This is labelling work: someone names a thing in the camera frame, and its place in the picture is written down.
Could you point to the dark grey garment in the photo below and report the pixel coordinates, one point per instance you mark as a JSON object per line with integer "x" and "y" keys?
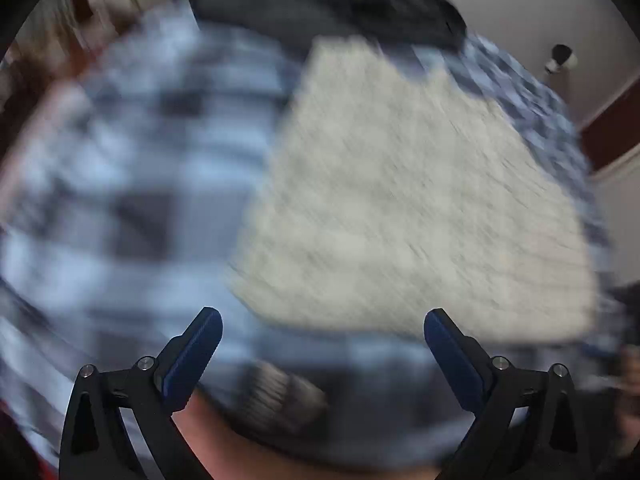
{"x": 325, "y": 5}

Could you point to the pink mattress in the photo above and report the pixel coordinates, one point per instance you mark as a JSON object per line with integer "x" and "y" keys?
{"x": 240, "y": 445}

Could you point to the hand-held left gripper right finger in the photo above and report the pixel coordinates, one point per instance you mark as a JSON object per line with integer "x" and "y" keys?
{"x": 452, "y": 355}

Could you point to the white wall camera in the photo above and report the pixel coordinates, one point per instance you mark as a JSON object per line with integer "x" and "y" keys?
{"x": 559, "y": 59}

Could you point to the cream speckled knit garment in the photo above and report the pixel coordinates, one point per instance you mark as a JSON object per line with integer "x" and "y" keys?
{"x": 415, "y": 200}

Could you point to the blue checkered bed sheet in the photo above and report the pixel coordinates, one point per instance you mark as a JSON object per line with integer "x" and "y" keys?
{"x": 125, "y": 160}

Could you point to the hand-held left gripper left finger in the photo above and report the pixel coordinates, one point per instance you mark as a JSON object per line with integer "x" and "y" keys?
{"x": 193, "y": 360}

